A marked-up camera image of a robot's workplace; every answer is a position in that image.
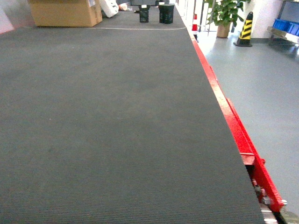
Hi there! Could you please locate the black crate right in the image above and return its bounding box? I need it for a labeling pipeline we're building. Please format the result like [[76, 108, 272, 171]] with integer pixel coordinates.
[[158, 4, 175, 24]]

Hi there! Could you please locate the black crate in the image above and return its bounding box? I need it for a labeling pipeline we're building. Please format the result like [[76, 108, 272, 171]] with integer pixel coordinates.
[[138, 5, 150, 23], [158, 4, 175, 24]]

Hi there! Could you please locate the red metal table frame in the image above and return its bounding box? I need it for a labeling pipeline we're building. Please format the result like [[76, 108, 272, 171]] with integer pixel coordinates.
[[188, 30, 286, 213]]

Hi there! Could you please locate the steel flow rack shelf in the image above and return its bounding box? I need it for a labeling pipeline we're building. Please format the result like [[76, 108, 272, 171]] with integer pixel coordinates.
[[267, 0, 299, 51]]

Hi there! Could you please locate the potted green plant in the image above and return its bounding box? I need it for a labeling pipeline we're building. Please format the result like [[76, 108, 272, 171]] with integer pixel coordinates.
[[203, 0, 251, 38]]

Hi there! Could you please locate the large cardboard box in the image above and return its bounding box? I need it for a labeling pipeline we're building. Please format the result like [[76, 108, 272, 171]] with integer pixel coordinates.
[[28, 0, 102, 27]]

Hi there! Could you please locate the yellow black traffic cone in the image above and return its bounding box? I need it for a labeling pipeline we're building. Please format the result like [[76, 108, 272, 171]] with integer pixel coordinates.
[[234, 12, 253, 47]]

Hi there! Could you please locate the black crate left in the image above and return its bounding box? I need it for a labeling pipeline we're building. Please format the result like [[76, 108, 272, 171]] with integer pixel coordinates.
[[138, 5, 150, 23]]

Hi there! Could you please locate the red white traffic cone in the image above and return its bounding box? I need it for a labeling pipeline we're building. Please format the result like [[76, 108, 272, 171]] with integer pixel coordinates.
[[192, 13, 198, 41]]

